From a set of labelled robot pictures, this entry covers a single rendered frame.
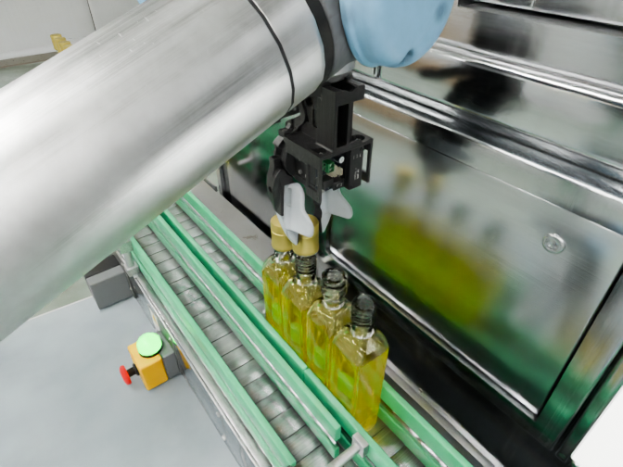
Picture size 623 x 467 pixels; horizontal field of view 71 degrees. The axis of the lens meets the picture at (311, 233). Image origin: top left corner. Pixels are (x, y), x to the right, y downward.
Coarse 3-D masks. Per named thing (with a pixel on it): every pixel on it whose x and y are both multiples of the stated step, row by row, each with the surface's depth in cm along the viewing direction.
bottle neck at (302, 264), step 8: (296, 256) 58; (312, 256) 58; (296, 264) 59; (304, 264) 58; (312, 264) 59; (296, 272) 60; (304, 272) 59; (312, 272) 59; (296, 280) 61; (304, 280) 60; (312, 280) 60
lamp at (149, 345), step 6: (144, 336) 84; (150, 336) 84; (156, 336) 84; (138, 342) 83; (144, 342) 83; (150, 342) 83; (156, 342) 83; (138, 348) 83; (144, 348) 82; (150, 348) 82; (156, 348) 83; (144, 354) 83; (150, 354) 83; (156, 354) 84
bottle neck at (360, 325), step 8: (360, 296) 52; (368, 296) 52; (352, 304) 51; (360, 304) 53; (368, 304) 53; (376, 304) 51; (352, 312) 52; (360, 312) 51; (368, 312) 50; (352, 320) 52; (360, 320) 51; (368, 320) 51; (352, 328) 53; (360, 328) 52; (368, 328) 52; (360, 336) 53; (368, 336) 53
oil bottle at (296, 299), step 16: (288, 288) 62; (304, 288) 61; (320, 288) 61; (288, 304) 63; (304, 304) 60; (288, 320) 65; (304, 320) 62; (288, 336) 68; (304, 336) 64; (304, 352) 66
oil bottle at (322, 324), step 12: (348, 300) 59; (312, 312) 58; (324, 312) 57; (336, 312) 57; (348, 312) 57; (312, 324) 59; (324, 324) 57; (336, 324) 57; (312, 336) 61; (324, 336) 58; (312, 348) 62; (324, 348) 59; (312, 360) 64; (324, 360) 60; (324, 372) 62; (324, 384) 64
